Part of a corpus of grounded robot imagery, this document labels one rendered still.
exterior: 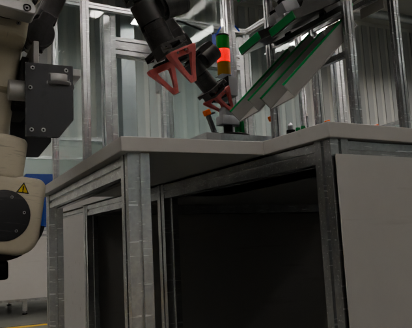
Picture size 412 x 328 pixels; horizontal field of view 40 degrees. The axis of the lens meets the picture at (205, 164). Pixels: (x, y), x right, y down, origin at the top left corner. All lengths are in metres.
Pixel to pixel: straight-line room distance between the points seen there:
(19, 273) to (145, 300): 5.58
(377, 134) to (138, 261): 0.52
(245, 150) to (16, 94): 0.49
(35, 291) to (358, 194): 5.80
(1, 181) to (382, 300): 0.78
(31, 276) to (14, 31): 5.52
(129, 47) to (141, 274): 1.98
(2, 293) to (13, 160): 5.44
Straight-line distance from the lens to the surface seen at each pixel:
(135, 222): 1.10
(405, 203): 1.18
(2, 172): 1.23
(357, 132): 1.11
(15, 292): 6.66
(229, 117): 1.82
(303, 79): 1.41
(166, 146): 1.12
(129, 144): 1.09
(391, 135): 1.18
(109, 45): 2.93
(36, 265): 6.68
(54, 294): 1.90
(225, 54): 2.11
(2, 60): 1.31
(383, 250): 1.13
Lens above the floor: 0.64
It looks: 8 degrees up
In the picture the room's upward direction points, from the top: 3 degrees counter-clockwise
